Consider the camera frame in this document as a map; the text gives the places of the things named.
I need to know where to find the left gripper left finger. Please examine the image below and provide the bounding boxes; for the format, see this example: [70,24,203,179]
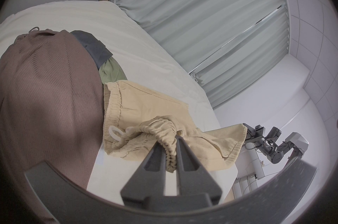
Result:
[120,144,167,208]

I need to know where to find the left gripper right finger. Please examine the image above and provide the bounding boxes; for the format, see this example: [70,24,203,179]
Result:
[174,135,223,205]

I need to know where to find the beige shorts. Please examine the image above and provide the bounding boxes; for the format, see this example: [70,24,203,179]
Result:
[102,80,248,173]

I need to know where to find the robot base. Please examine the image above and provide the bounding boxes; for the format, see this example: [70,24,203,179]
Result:
[232,148,287,197]

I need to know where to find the bed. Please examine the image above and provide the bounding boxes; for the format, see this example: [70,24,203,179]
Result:
[0,0,247,205]

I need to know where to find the pale blue-green curtain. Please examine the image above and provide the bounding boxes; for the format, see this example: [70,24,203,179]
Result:
[109,0,289,75]
[190,6,290,109]

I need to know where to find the green garment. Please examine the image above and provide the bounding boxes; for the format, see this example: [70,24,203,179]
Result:
[99,57,129,85]

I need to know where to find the brown garment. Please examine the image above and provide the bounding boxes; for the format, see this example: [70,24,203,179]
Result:
[0,27,106,224]

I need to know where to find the dark grey garment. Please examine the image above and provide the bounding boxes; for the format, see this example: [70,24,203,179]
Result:
[70,30,114,70]

